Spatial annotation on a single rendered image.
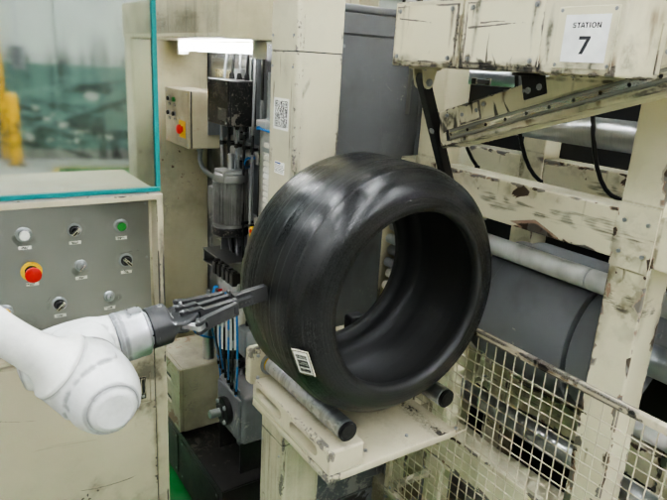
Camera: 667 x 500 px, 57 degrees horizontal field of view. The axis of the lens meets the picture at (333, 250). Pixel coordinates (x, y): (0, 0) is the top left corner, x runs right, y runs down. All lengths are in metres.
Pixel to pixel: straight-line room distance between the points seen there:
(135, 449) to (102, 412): 1.12
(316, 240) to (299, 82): 0.45
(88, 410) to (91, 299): 0.94
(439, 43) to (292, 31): 0.33
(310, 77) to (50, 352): 0.86
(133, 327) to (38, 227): 0.69
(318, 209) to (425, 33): 0.54
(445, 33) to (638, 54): 0.43
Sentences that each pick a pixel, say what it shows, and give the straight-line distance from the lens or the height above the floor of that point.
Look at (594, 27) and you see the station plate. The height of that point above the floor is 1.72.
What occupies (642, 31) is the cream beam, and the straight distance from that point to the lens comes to 1.23.
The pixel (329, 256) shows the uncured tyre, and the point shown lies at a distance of 1.13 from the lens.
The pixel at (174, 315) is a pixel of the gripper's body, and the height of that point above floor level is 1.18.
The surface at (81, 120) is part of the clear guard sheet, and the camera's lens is 1.69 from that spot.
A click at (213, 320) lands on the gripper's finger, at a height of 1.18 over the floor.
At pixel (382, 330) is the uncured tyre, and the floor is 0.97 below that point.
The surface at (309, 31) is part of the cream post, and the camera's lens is 1.47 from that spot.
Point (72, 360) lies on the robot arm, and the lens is 0.93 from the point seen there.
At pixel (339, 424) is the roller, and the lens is 1.32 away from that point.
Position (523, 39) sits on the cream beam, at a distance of 1.30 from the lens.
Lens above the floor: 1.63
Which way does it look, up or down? 17 degrees down
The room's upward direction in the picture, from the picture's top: 3 degrees clockwise
